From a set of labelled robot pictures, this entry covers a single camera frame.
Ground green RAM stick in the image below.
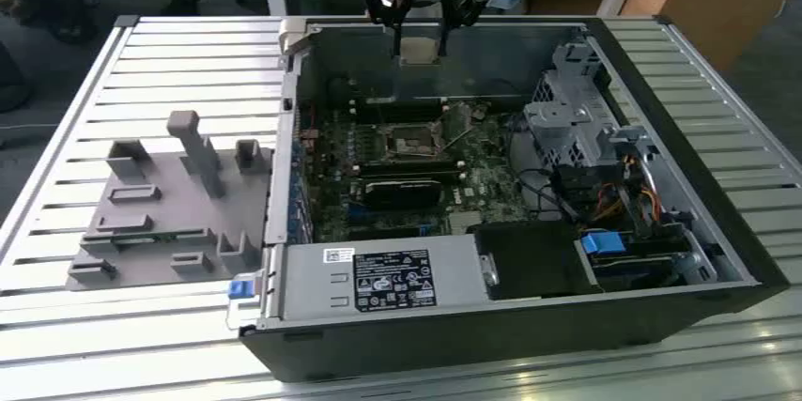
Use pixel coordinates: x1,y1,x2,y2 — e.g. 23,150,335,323
111,230,210,245

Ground black graphics card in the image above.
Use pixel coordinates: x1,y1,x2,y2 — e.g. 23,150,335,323
361,177,444,212

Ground green motherboard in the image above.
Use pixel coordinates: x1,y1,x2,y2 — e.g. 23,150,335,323
298,100,541,242

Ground black wire bundle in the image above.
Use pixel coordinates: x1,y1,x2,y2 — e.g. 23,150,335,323
510,163,604,226

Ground metal socket cover frame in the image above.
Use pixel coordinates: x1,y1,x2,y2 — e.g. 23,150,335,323
437,104,477,149

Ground silver topped CPU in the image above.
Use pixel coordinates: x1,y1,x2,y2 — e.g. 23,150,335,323
399,37,442,66

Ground grey parts rack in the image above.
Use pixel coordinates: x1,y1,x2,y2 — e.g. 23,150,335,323
66,109,278,294

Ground blue plastic disk carrier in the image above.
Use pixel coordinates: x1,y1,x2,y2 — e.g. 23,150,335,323
581,230,628,257

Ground black plastic cover box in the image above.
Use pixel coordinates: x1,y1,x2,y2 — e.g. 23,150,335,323
473,221,601,301

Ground black open PC case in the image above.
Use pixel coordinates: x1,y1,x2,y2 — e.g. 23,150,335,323
237,15,792,383

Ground grey case release handle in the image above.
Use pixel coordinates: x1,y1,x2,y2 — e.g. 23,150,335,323
278,18,315,57

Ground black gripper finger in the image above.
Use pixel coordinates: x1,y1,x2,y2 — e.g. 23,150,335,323
366,0,407,60
437,0,484,58

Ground silver metal drive cage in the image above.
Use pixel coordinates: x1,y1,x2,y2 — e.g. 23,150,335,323
520,39,660,177

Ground orange yellow wire bundle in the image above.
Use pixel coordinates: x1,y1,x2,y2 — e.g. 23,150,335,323
592,184,666,224

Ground silver finned heat sink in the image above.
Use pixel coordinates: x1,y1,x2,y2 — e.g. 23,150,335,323
449,211,484,234

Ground silver power supply unit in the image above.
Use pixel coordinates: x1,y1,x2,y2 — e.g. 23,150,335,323
275,234,490,322

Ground metal CPU socket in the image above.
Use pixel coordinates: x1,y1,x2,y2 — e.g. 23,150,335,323
386,125,442,162

